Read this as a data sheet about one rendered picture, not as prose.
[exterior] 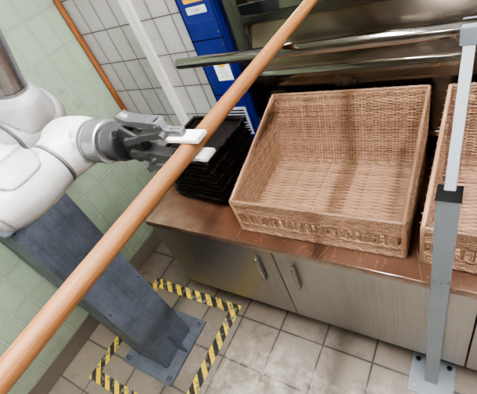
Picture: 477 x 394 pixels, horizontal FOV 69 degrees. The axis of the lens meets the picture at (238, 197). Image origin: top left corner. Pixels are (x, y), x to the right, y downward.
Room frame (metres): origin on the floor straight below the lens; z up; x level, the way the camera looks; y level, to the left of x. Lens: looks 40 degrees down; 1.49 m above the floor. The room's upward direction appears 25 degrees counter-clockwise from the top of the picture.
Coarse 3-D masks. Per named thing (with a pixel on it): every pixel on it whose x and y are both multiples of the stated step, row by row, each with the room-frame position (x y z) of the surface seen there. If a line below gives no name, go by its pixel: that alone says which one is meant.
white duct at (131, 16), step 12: (120, 0) 1.64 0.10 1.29; (132, 12) 1.62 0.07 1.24; (132, 24) 1.64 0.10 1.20; (144, 36) 1.62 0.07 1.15; (144, 48) 1.64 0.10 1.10; (156, 60) 1.62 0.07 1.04; (156, 72) 1.64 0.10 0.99; (168, 84) 1.62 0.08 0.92; (168, 96) 1.64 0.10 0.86; (180, 108) 1.62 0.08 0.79; (180, 120) 1.65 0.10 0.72
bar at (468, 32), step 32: (384, 32) 0.65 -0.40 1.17; (416, 32) 0.60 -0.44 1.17; (448, 32) 0.56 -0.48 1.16; (192, 64) 1.00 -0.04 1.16; (448, 160) 0.43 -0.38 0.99; (448, 192) 0.39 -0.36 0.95; (448, 224) 0.37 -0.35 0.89; (448, 256) 0.37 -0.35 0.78; (448, 288) 0.37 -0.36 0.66; (416, 384) 0.39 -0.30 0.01; (448, 384) 0.35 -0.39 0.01
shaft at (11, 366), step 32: (288, 32) 0.80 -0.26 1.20; (256, 64) 0.69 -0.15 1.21; (224, 96) 0.61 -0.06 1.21; (160, 192) 0.43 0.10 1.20; (128, 224) 0.38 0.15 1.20; (96, 256) 0.34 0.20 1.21; (64, 288) 0.31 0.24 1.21; (32, 320) 0.29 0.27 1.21; (64, 320) 0.29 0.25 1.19; (32, 352) 0.25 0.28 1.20; (0, 384) 0.23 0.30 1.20
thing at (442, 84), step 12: (372, 84) 1.03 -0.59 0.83; (384, 84) 1.00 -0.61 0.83; (396, 84) 0.97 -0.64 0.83; (408, 84) 0.94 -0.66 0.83; (432, 84) 0.89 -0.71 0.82; (444, 84) 0.87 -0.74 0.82; (324, 96) 1.14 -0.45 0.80; (372, 96) 1.01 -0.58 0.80; (432, 96) 0.88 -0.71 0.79; (444, 96) 0.86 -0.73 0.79; (384, 108) 0.98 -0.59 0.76; (432, 108) 0.87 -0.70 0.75; (288, 120) 1.23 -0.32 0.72; (348, 120) 1.06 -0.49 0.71; (360, 120) 1.02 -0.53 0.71; (432, 120) 0.86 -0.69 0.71; (432, 132) 0.83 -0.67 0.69
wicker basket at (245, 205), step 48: (288, 96) 1.18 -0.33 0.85; (336, 96) 1.05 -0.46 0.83; (384, 96) 0.94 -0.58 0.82; (288, 144) 1.17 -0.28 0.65; (240, 192) 0.94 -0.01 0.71; (288, 192) 0.97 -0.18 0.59; (336, 192) 0.86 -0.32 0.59; (384, 192) 0.77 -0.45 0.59; (336, 240) 0.66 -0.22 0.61; (384, 240) 0.56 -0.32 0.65
